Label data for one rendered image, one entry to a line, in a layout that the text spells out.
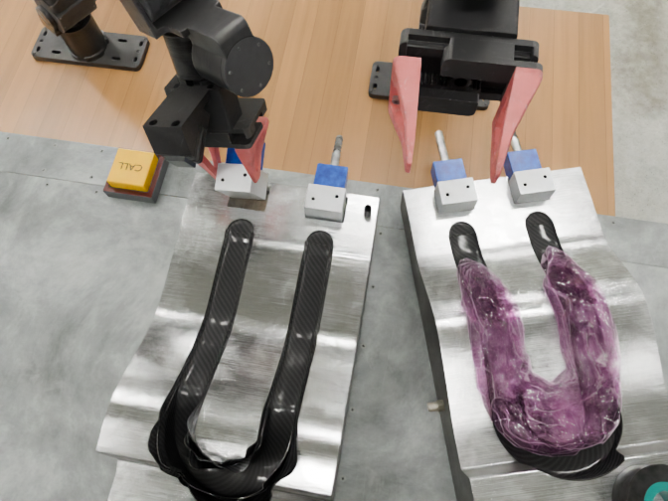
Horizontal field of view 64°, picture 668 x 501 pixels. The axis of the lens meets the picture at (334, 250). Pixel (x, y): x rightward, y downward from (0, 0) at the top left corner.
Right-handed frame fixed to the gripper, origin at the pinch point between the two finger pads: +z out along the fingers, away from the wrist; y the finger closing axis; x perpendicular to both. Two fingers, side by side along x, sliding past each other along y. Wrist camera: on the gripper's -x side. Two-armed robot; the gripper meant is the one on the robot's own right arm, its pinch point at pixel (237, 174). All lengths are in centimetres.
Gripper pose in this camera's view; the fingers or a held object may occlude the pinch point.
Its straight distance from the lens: 70.4
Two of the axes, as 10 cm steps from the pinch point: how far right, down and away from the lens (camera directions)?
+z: 1.3, 6.9, 7.1
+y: 9.6, 0.8, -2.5
